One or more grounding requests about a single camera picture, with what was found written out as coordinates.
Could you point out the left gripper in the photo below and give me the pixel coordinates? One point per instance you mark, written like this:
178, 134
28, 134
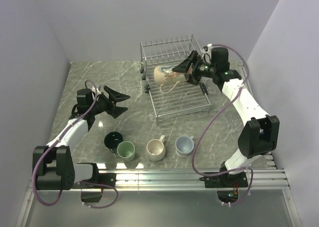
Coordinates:
114, 97

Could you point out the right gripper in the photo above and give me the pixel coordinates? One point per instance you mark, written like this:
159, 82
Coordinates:
183, 67

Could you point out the cream tall mug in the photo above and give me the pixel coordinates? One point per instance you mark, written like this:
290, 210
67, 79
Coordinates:
166, 79

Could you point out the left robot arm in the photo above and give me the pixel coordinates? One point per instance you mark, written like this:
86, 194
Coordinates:
52, 164

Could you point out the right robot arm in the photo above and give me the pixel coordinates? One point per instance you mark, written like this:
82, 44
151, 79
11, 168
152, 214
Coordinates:
260, 130

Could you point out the metal dish rack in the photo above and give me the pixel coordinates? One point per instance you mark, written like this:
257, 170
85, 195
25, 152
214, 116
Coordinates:
170, 95

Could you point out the dark green mug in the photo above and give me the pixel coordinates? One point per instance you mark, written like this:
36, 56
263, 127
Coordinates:
112, 140

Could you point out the light green cup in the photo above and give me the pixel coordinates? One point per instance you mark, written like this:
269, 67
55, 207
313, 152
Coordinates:
126, 150

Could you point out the beige speckled mug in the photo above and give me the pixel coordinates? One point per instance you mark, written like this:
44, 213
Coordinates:
155, 149

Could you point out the light blue mug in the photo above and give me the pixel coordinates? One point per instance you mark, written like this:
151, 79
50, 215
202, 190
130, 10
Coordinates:
184, 145

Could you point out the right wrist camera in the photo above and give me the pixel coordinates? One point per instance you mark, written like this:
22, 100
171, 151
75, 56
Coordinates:
206, 53

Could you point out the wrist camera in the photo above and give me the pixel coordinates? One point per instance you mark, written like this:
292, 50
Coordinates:
96, 90
206, 53

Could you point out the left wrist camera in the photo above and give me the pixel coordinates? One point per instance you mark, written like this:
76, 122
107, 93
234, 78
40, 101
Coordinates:
96, 90

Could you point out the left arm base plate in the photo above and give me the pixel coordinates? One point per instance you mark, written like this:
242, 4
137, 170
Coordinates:
98, 192

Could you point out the aluminium rail frame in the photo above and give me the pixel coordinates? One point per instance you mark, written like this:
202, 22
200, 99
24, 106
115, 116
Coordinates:
165, 193

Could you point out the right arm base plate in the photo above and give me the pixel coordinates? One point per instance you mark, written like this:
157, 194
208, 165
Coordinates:
233, 182

